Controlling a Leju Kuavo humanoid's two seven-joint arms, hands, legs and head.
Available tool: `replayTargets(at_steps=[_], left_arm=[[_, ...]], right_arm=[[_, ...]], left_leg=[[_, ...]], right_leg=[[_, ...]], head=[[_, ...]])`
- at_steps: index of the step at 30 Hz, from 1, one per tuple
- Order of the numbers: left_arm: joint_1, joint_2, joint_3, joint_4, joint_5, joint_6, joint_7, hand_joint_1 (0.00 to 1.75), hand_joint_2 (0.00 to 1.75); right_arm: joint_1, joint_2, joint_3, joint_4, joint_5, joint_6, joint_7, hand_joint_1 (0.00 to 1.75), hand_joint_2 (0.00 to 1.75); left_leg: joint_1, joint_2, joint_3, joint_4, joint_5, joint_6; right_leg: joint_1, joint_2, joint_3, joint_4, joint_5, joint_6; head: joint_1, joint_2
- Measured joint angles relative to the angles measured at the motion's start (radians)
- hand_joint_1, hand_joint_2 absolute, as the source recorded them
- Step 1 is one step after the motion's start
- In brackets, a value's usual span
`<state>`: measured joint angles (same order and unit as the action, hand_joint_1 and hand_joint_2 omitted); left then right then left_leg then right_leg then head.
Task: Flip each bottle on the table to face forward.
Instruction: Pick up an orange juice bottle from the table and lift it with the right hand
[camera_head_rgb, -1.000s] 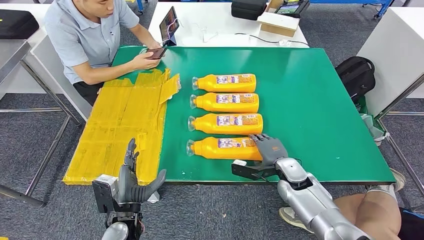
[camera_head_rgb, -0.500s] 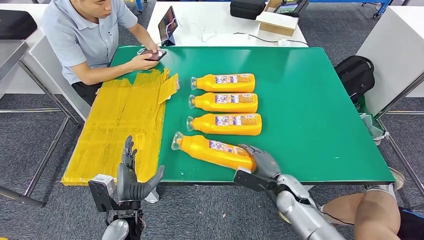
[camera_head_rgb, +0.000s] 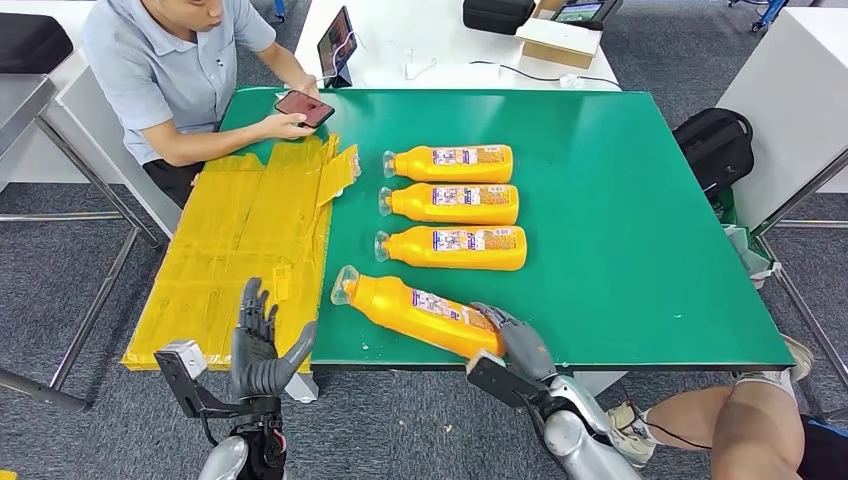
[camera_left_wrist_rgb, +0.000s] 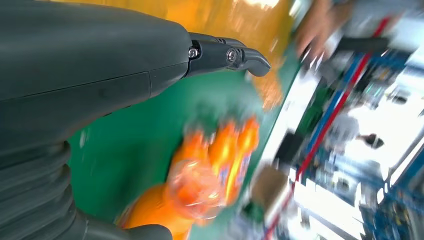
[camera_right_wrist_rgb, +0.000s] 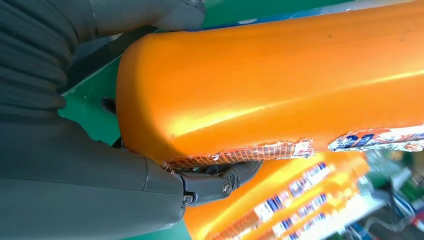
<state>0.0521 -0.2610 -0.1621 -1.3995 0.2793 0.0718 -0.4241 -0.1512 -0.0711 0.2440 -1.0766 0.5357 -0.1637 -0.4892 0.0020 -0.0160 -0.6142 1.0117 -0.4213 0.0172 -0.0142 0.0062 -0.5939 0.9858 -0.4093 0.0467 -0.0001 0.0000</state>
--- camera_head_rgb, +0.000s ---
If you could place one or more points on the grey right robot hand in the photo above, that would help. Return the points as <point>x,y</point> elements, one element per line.
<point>526,351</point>

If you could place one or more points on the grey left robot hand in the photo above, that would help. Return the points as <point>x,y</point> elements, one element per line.
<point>255,364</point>

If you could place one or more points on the orange detergent bottle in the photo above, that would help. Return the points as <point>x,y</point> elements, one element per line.
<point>457,172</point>
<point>457,213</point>
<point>397,311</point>
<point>457,258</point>

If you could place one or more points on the dark smartphone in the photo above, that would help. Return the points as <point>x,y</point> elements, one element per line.
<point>305,108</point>

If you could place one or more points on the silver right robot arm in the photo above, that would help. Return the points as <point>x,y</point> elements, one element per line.
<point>583,444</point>

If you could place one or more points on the white table leg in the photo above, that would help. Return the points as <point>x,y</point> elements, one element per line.
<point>301,387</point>
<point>596,383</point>

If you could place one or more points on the yellow taped cardboard sheet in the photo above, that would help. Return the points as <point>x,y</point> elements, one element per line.
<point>232,252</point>

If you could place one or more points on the white plastic bag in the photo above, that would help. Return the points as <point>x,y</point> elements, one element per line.
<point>748,255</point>

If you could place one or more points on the person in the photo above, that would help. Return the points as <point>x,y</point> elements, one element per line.
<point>166,73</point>
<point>755,430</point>

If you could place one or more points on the green bag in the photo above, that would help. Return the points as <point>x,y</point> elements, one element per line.
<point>725,206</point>

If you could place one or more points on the white desk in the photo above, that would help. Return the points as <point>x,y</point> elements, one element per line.
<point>99,152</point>

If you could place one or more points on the white power adapter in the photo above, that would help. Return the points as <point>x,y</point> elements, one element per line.
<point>571,81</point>

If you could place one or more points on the black backpack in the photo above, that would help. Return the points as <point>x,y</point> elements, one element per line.
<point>712,149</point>

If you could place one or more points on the brown cardboard box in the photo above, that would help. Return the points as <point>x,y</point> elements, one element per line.
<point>556,43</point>

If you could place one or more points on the white table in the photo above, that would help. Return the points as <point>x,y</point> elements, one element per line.
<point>788,86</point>
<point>450,46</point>

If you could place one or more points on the black tablet on stand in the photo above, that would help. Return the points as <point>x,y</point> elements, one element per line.
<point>336,43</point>

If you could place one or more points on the black bag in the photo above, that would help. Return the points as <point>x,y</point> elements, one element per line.
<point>497,14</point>

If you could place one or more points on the black screen device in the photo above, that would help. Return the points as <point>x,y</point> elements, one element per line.
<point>583,12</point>

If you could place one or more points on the black seat cushion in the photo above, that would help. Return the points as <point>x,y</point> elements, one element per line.
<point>30,43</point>

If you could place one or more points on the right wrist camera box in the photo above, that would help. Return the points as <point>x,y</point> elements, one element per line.
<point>497,384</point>

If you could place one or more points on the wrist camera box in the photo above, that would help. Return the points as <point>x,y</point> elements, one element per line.
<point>182,371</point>
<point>497,384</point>

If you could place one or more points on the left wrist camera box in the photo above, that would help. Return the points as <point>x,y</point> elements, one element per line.
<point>182,371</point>

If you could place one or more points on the steel table frame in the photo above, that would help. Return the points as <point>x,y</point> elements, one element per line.
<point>20,99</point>
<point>798,193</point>

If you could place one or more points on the blue metal trolley frame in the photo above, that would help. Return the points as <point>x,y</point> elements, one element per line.
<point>768,13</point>

